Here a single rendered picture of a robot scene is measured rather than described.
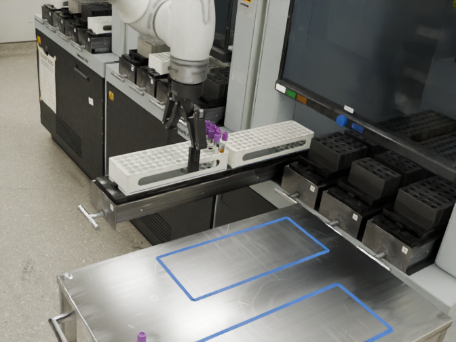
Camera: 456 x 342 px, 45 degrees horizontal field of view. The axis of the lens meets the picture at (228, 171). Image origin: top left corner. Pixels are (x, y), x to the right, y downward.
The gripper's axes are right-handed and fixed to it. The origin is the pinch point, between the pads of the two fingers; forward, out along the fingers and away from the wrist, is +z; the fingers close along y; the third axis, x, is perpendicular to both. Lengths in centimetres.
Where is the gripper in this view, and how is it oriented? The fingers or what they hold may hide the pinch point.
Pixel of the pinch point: (182, 155)
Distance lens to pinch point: 142.2
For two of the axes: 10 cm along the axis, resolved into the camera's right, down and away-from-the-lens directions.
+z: -1.1, 8.8, 4.7
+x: 8.0, -2.0, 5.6
